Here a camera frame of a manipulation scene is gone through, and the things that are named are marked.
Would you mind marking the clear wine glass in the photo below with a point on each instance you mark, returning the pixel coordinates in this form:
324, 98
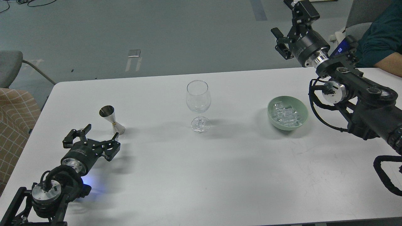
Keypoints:
198, 100

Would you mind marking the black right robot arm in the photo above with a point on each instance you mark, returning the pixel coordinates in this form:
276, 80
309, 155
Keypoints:
340, 97

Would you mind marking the silver floor plate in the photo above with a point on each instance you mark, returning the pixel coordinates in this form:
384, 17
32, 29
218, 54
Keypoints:
134, 53

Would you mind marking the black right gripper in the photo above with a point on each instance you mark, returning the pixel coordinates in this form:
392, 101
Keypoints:
303, 43

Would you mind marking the beige checked cushion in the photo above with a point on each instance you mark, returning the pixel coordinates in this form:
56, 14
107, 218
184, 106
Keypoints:
19, 113

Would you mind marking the green bowl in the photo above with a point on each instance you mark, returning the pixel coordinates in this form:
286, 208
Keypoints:
288, 100

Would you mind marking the steel cocktail jigger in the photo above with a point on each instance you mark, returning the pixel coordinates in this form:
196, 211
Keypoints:
108, 113

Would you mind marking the person in dark shirt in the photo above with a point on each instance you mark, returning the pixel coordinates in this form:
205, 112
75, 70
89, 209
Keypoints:
380, 46

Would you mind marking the clear ice cubes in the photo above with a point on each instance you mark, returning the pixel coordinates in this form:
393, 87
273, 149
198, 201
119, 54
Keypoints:
286, 116

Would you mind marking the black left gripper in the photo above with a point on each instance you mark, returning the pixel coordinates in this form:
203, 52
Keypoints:
83, 154

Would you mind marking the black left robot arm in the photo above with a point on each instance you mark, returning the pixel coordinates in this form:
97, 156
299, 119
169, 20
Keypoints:
45, 204

